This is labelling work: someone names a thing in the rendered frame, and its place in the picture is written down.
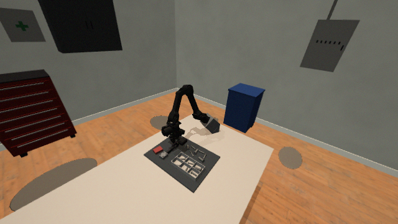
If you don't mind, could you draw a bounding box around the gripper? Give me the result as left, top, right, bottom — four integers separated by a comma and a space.
166, 130, 187, 147

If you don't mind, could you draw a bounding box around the beige block with dark holes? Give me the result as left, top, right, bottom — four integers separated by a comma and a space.
159, 151, 168, 160

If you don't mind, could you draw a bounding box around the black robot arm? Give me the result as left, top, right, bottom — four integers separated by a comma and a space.
161, 85, 210, 137

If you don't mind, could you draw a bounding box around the red rectangular block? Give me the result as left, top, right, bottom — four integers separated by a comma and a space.
153, 146, 163, 154

